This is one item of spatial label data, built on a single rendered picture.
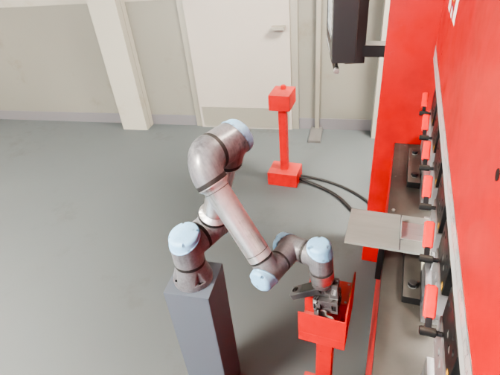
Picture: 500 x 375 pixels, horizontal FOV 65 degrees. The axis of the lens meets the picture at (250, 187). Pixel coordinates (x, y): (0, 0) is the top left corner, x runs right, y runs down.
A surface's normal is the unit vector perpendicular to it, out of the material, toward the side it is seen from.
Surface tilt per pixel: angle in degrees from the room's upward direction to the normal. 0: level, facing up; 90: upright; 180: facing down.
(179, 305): 90
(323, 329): 90
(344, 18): 90
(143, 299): 0
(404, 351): 0
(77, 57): 90
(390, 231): 0
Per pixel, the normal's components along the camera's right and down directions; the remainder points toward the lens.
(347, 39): -0.10, 0.58
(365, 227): -0.08, -0.82
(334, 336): -0.34, 0.56
